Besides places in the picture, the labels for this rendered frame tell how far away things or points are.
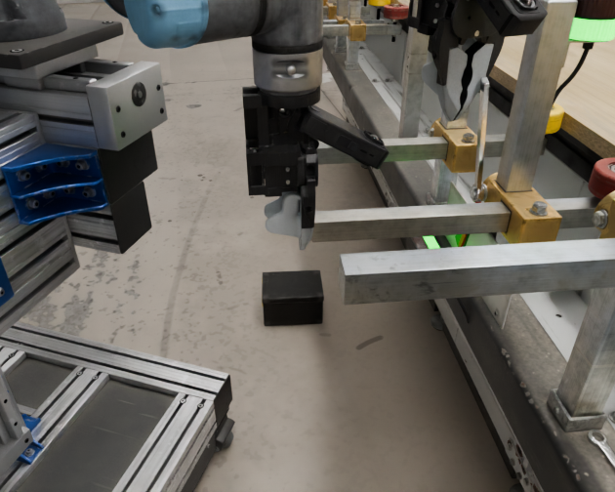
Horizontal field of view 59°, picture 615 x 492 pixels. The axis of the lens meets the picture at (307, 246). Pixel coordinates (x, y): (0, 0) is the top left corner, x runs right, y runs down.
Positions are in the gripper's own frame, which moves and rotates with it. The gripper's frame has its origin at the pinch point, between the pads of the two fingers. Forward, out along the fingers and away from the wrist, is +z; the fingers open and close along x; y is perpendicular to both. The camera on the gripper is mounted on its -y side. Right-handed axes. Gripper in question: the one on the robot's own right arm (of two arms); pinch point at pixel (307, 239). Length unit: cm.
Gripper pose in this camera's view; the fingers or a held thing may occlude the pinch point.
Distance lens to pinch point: 70.7
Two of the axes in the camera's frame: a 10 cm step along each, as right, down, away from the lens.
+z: 0.0, 8.4, 5.4
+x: 1.0, 5.4, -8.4
